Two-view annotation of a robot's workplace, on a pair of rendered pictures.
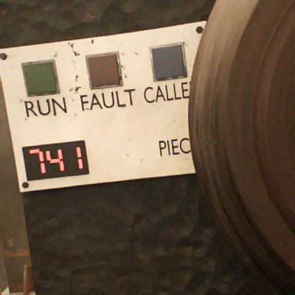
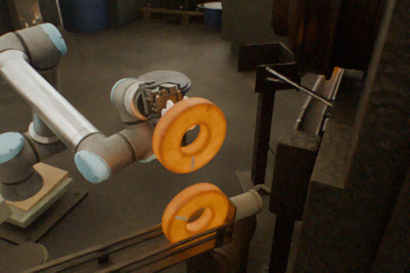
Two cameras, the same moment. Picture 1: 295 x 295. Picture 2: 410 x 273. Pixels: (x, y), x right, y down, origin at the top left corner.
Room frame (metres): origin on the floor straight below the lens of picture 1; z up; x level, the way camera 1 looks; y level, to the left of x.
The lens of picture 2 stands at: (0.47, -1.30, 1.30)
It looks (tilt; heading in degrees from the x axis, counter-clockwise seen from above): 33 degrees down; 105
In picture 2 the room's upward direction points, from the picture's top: straight up
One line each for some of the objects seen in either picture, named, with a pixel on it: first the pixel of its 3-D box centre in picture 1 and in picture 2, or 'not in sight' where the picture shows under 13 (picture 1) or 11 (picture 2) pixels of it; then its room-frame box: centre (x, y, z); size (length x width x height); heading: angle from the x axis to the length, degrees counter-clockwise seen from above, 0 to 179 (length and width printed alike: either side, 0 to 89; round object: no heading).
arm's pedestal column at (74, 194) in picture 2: not in sight; (27, 202); (-0.70, -0.22, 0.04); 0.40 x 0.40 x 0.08; 81
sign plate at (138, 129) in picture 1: (111, 110); not in sight; (0.69, 0.04, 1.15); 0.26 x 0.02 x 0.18; 81
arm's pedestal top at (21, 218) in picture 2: not in sight; (24, 192); (-0.70, -0.22, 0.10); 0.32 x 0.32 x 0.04; 81
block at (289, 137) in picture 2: not in sight; (294, 176); (0.51, -0.51, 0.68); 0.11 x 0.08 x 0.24; 171
